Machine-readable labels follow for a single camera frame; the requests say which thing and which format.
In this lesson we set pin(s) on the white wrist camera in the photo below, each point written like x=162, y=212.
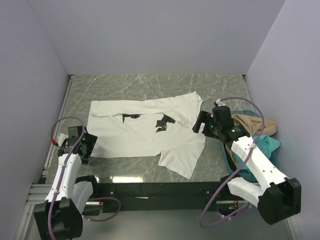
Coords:
x=219, y=103
x=59, y=140

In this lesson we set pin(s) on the black base beam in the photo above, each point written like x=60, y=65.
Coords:
x=159, y=196

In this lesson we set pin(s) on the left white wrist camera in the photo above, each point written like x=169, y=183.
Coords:
x=59, y=140

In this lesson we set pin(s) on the beige t shirt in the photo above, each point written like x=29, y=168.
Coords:
x=253, y=125

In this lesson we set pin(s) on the teal t shirt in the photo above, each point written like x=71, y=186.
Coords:
x=268, y=147

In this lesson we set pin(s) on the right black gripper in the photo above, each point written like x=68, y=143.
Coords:
x=205, y=117

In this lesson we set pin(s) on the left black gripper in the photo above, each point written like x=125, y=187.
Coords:
x=90, y=141

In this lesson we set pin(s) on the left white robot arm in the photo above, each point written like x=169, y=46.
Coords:
x=59, y=217

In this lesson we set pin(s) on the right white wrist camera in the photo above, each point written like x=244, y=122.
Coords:
x=219, y=103

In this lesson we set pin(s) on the teal plastic basket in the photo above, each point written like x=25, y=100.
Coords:
x=226, y=159

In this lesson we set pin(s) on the white t shirt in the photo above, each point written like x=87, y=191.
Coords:
x=164, y=127

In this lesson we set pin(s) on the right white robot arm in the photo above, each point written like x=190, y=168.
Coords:
x=276, y=196

